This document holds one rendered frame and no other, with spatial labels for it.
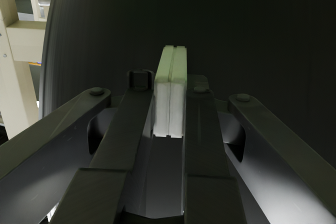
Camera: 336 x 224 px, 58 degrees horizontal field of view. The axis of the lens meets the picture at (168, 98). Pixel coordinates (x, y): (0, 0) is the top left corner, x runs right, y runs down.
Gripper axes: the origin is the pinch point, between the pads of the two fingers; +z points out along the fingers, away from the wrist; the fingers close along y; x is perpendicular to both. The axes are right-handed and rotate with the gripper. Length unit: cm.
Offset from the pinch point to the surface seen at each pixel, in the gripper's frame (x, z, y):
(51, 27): 1.4, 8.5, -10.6
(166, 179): -7.8, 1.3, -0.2
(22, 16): -107, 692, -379
